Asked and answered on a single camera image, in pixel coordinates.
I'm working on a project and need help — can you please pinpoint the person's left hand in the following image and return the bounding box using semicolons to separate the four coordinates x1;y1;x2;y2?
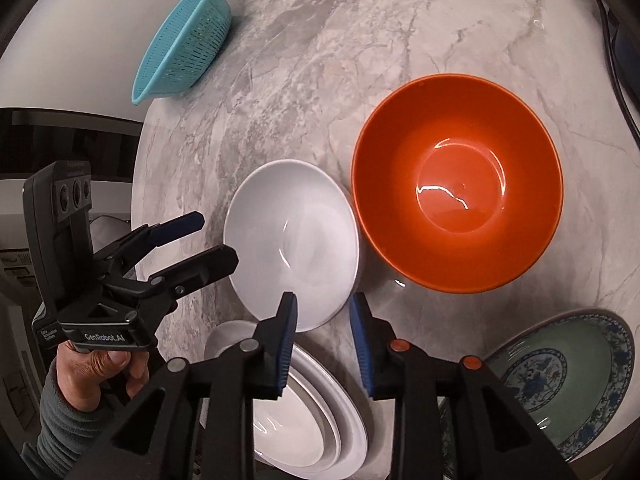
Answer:
54;342;151;413

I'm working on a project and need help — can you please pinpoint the green blue-patterned plate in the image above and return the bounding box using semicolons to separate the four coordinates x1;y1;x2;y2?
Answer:
440;308;636;478

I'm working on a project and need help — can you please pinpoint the teal plastic colander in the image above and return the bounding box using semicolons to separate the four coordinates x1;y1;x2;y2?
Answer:
131;0;233;106

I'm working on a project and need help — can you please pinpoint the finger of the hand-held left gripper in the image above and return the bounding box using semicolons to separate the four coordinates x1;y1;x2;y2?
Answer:
100;211;206;274
117;245;240;308

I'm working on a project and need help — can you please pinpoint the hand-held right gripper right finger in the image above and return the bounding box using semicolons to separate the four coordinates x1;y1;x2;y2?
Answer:
349;292;576;480

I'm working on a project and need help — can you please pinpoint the white bowl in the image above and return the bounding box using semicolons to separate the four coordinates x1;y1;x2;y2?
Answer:
223;160;362;332

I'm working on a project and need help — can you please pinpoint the orange bowl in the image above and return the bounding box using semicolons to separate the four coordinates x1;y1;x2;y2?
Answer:
351;74;564;294

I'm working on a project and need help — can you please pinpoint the small white plate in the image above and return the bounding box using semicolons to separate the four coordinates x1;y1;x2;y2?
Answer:
252;355;342;472

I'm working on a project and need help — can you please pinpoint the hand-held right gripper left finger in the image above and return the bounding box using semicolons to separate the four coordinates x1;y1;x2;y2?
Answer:
65;291;300;480

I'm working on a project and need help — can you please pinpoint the large white plate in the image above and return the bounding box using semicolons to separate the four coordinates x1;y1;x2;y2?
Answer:
204;320;369;480

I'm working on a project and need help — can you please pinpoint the black cable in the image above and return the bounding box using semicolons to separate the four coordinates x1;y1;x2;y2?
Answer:
592;0;640;141

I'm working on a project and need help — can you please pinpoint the person's left forearm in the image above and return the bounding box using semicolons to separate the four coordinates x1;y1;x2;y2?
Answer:
20;360;118;480

